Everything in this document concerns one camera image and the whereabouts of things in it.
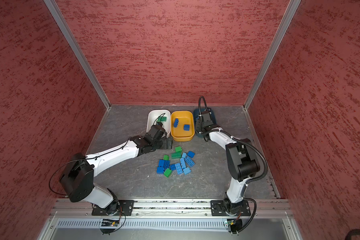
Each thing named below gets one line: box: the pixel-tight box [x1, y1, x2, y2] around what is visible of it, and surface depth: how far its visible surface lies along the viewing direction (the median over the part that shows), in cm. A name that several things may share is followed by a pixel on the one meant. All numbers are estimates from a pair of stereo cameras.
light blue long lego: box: [184, 156, 196, 168], surface depth 91 cm
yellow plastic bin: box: [176, 110, 195, 142], surface depth 111 cm
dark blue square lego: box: [156, 166, 165, 175], surface depth 88 cm
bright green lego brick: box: [163, 168, 173, 178], surface depth 86 cm
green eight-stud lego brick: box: [171, 152, 182, 159], surface depth 94 cm
